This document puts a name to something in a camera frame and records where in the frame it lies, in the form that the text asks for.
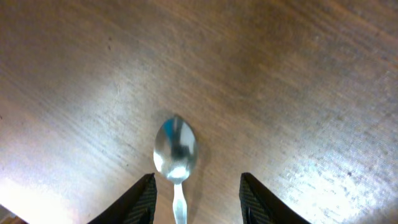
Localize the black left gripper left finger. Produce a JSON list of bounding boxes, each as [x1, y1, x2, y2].
[[88, 173, 157, 224]]

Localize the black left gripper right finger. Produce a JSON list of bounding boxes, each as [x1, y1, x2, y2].
[[239, 172, 310, 224]]

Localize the small metal teaspoon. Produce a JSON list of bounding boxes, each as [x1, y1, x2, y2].
[[153, 115, 198, 224]]

